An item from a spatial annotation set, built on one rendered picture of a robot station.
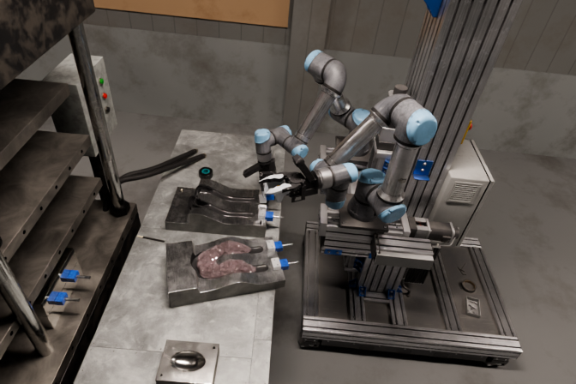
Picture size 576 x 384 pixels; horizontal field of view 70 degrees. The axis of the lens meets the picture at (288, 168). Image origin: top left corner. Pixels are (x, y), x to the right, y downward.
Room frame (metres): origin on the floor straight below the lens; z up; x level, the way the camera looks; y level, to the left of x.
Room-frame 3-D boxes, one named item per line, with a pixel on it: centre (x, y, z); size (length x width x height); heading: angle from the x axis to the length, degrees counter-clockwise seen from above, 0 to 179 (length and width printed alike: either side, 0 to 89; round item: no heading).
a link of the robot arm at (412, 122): (1.29, -0.44, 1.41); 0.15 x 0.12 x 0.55; 26
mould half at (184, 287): (1.14, 0.24, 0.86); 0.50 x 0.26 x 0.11; 109
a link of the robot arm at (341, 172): (1.17, -0.20, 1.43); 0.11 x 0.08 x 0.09; 116
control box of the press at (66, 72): (1.69, 1.04, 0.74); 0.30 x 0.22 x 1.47; 2
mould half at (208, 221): (1.50, 0.33, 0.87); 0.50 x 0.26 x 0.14; 92
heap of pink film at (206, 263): (1.15, 0.23, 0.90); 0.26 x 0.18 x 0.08; 109
